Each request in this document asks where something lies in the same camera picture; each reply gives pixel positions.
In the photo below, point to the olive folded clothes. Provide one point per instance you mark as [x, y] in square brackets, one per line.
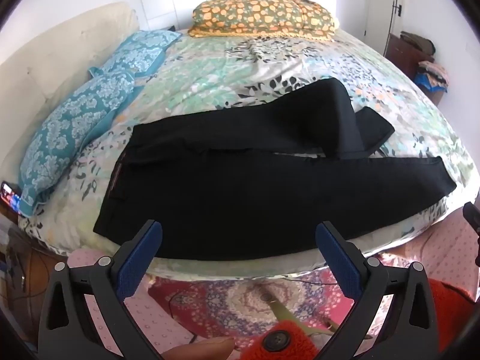
[418, 42]

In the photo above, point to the patterned pink rug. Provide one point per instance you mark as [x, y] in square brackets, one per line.
[225, 303]

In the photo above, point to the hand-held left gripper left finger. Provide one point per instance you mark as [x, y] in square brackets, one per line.
[140, 260]

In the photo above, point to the cream padded headboard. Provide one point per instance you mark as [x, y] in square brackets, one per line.
[48, 52]

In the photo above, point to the person's orange fuzzy sweater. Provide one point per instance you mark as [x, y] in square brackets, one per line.
[448, 315]

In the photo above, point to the pile of mixed clothes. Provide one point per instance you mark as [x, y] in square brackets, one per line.
[433, 75]

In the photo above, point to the floral leaf print bedcover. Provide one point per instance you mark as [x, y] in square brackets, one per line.
[210, 78]

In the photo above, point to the person's left hand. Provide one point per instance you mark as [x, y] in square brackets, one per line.
[198, 349]

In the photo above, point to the black pants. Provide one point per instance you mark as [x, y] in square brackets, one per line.
[225, 195]

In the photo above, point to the dark wooden cabinet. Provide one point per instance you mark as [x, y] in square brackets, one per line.
[401, 54]

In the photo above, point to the smartphone with lit screen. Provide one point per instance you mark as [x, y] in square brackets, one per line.
[10, 197]

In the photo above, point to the orange floral pillow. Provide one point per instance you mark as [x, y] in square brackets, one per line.
[258, 15]

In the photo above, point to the wooden bedside table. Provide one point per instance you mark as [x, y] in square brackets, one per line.
[32, 273]

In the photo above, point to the blue floral pillow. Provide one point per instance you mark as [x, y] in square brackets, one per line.
[75, 127]
[138, 50]

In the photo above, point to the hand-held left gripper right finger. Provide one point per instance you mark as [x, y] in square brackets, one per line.
[337, 260]

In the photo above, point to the white door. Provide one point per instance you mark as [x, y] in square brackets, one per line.
[378, 11]

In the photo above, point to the pink dotted bed sheet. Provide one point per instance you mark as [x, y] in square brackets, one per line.
[442, 255]

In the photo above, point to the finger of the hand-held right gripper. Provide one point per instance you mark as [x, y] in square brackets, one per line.
[472, 217]

